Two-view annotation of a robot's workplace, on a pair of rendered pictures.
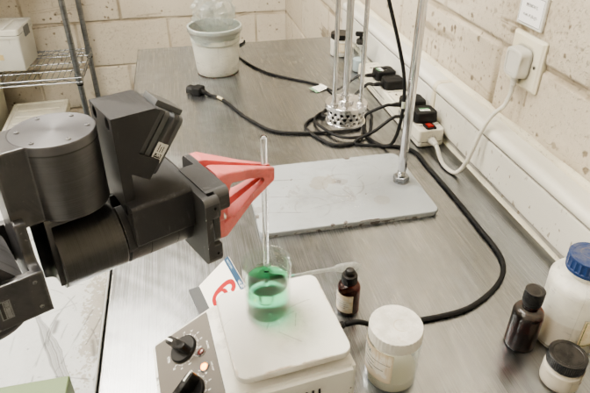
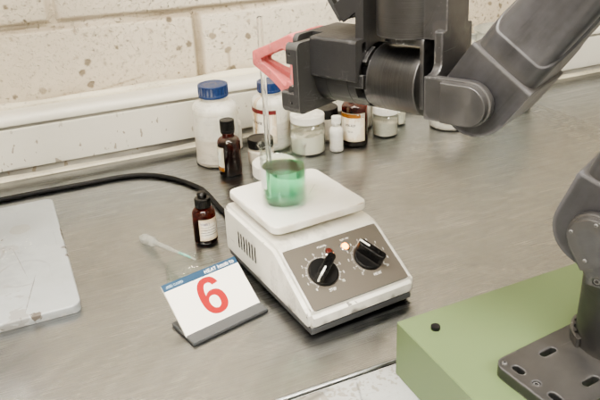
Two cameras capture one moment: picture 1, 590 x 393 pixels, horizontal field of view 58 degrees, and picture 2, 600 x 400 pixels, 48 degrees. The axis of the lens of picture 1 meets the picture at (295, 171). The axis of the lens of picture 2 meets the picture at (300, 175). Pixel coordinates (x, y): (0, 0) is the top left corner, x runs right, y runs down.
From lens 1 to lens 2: 88 cm
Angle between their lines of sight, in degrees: 87
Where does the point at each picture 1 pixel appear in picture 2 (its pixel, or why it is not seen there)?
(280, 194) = not seen: outside the picture
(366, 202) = (21, 237)
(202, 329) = (303, 254)
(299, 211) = (32, 281)
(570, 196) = (114, 100)
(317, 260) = (131, 264)
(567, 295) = (230, 111)
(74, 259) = not seen: hidden behind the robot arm
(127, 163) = not seen: outside the picture
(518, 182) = (53, 137)
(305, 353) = (327, 181)
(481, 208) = (45, 184)
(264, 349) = (330, 196)
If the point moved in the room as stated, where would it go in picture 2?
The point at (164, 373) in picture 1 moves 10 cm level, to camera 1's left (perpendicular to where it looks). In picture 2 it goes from (346, 291) to (378, 352)
